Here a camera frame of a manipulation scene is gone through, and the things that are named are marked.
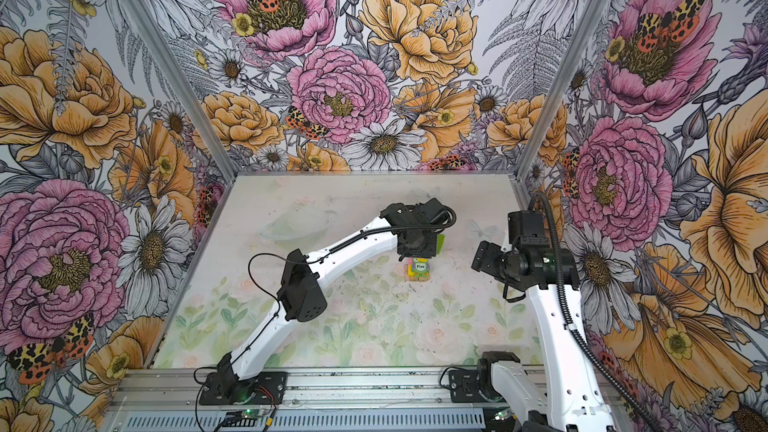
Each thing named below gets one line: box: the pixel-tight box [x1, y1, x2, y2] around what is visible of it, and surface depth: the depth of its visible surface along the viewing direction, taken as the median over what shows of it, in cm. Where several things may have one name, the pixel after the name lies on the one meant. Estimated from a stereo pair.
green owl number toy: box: [406, 257, 431, 282], surface depth 91 cm
